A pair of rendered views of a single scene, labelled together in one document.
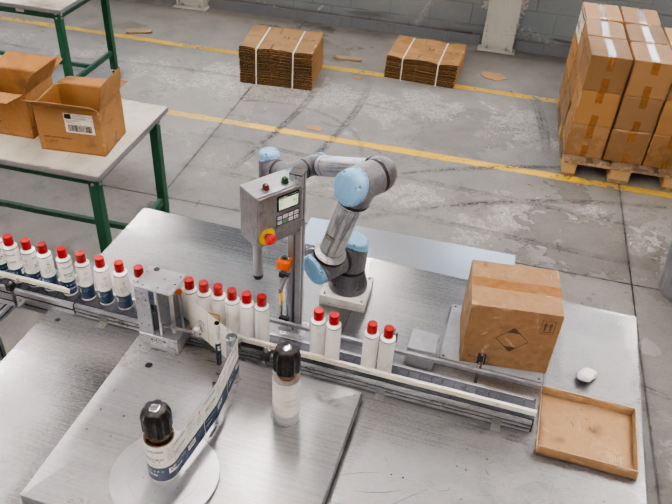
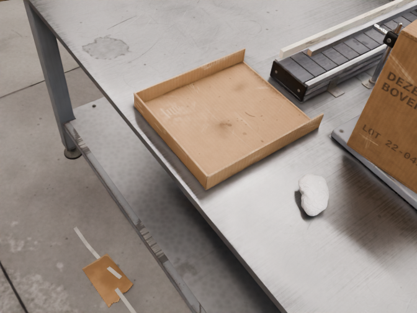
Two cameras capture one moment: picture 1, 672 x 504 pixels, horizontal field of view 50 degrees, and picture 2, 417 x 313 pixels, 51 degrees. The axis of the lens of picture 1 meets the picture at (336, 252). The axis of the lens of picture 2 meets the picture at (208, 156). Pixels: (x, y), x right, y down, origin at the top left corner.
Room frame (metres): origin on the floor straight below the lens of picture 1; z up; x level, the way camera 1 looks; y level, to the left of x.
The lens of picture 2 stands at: (1.85, -1.40, 1.48)
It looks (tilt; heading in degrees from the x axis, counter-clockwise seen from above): 50 degrees down; 124
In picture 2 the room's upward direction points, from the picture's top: 7 degrees clockwise
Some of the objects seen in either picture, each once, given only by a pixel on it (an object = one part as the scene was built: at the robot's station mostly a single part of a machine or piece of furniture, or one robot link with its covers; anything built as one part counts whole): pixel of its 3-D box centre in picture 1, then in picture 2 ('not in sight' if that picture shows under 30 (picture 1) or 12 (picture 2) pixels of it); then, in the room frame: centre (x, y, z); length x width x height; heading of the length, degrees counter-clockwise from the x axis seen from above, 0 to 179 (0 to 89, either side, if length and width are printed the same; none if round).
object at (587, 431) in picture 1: (587, 430); (228, 110); (1.51, -0.84, 0.85); 0.30 x 0.26 x 0.04; 76
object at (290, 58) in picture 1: (282, 56); not in sight; (5.98, 0.58, 0.16); 0.65 x 0.54 x 0.32; 83
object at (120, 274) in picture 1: (122, 284); not in sight; (1.91, 0.75, 0.98); 0.05 x 0.05 x 0.20
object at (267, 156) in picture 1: (269, 163); not in sight; (2.27, 0.26, 1.30); 0.09 x 0.08 x 0.11; 45
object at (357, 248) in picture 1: (351, 251); not in sight; (2.12, -0.06, 1.04); 0.13 x 0.12 x 0.14; 135
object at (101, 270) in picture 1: (103, 280); not in sight; (1.93, 0.82, 0.98); 0.05 x 0.05 x 0.20
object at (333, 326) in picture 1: (332, 337); not in sight; (1.72, -0.01, 0.98); 0.05 x 0.05 x 0.20
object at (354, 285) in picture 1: (348, 274); not in sight; (2.12, -0.06, 0.92); 0.15 x 0.15 x 0.10
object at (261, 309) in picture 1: (261, 318); not in sight; (1.78, 0.24, 0.98); 0.05 x 0.05 x 0.20
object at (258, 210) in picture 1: (271, 209); not in sight; (1.86, 0.21, 1.38); 0.17 x 0.10 x 0.19; 131
